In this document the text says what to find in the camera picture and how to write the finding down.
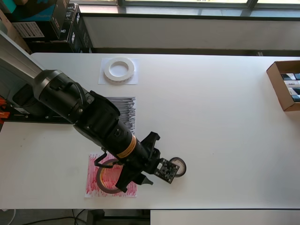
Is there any white tape roll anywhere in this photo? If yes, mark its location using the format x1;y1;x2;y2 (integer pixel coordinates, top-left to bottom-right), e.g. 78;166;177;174
103;57;136;83

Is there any white floor cable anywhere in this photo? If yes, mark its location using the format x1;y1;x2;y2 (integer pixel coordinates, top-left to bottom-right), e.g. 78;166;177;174
0;207;16;225

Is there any open cardboard box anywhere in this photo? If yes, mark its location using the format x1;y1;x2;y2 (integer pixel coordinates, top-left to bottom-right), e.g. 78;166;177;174
266;60;300;112

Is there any black tape roll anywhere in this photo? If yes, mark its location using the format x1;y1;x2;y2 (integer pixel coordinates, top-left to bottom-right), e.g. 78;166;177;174
169;156;188;178

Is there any orange clamp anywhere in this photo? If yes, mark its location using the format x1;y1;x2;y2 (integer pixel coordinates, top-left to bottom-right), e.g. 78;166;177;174
0;97;11;120

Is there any black box white label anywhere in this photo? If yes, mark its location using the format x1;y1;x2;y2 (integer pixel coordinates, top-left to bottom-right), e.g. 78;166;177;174
11;3;73;44

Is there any red scribbled paper sheet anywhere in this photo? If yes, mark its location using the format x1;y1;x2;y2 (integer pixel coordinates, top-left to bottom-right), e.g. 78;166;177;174
84;151;138;199

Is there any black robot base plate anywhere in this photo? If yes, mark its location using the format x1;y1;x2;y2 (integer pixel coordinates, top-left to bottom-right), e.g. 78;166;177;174
4;103;73;125

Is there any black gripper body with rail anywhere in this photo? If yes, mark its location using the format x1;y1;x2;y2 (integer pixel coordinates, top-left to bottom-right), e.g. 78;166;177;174
116;131;161;192

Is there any black monitor carton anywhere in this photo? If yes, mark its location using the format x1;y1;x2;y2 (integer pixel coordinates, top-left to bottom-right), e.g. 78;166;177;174
23;9;94;54

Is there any large GX760A cardboard box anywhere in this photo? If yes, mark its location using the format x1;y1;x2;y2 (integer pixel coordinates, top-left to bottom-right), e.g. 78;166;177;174
0;9;32;54

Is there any teal and navy printed box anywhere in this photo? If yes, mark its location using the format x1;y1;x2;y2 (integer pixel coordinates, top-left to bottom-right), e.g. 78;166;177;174
0;0;59;23

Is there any black scribbled paper sheet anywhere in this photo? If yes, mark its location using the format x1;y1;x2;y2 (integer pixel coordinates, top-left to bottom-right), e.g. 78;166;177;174
103;96;136;135

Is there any black floor cable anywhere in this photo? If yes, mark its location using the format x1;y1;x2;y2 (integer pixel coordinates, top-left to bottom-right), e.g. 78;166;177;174
18;208;89;225

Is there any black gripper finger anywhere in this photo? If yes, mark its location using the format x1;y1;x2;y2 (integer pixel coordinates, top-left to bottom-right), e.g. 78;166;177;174
137;174;154;186

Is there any dark window frame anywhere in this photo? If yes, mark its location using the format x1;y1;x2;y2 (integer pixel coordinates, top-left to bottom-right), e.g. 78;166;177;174
116;0;300;18

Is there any wrist camera board with bracket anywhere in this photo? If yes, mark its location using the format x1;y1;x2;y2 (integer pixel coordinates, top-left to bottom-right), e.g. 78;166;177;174
154;157;181;185

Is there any red tape roll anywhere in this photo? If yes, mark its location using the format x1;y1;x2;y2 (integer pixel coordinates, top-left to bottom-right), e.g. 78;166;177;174
96;158;128;194

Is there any blank white paper sheet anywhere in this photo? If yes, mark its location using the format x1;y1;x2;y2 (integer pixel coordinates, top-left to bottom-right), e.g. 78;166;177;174
97;58;140;85

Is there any dark table leg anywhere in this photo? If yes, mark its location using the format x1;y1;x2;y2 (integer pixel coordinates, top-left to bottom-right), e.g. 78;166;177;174
87;210;105;225

